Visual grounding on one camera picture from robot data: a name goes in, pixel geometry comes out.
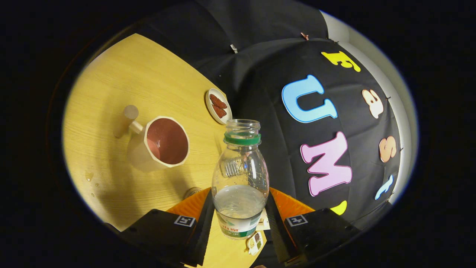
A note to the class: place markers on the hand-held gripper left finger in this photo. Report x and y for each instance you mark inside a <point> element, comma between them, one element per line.
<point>203,230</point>

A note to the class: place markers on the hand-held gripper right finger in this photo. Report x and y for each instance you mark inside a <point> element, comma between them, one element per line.
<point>277,230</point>

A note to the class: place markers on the round cork coaster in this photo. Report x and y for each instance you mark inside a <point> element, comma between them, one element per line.
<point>191,192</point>

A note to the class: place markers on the clear plastic juice bottle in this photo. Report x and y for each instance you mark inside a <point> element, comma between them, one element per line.
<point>240,208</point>

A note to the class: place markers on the white condiment tray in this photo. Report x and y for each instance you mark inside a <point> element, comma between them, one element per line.
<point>255,242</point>

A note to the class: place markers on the brown sausage piece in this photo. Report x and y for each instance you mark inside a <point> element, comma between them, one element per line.
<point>219,111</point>
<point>218,101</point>

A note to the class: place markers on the white round plate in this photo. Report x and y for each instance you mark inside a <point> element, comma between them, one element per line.
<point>209,108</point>

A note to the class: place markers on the wooden table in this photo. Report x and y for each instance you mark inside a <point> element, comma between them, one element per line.
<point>122,78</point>

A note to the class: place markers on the silver cloth clip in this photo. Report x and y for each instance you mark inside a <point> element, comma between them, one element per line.
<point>233,48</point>

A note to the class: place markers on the copper cloth clip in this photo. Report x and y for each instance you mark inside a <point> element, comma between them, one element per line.
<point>305,36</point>

